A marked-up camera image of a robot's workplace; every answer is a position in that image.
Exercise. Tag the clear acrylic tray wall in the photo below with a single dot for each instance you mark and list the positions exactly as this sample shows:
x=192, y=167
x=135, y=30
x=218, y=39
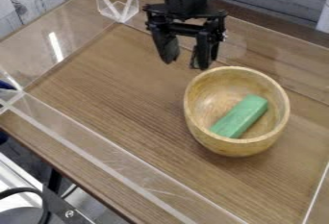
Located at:
x=97, y=109

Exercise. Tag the blue object at left edge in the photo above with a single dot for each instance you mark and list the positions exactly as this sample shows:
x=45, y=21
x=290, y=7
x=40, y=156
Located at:
x=5, y=85

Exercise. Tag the black metal bracket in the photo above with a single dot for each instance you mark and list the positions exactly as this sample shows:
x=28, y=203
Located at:
x=61, y=212

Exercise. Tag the light brown wooden bowl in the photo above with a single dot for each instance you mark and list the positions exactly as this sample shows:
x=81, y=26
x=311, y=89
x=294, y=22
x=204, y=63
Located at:
x=212, y=93

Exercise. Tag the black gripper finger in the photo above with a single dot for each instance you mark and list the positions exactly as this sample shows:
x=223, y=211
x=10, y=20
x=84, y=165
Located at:
x=203, y=51
x=166, y=44

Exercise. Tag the black table leg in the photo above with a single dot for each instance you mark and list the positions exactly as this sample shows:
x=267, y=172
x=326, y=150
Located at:
x=55, y=181

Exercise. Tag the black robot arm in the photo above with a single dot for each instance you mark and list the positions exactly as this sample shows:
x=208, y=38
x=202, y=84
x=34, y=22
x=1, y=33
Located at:
x=186, y=18

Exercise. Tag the green rectangular block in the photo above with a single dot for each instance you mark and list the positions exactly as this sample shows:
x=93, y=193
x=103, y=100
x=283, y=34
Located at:
x=240, y=117

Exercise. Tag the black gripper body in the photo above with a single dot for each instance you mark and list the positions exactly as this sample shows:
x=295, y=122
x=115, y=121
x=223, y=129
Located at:
x=186, y=17

